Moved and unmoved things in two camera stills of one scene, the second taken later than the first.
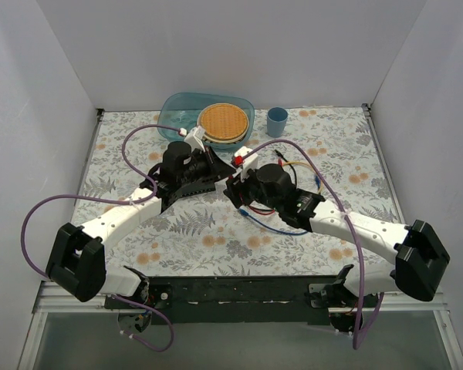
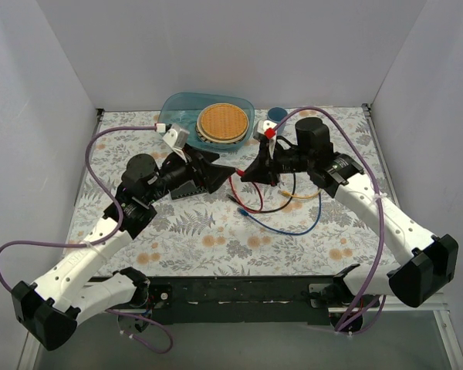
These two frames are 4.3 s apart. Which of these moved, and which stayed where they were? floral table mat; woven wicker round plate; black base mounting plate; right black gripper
Moved: right black gripper
Stayed: black base mounting plate; woven wicker round plate; floral table mat
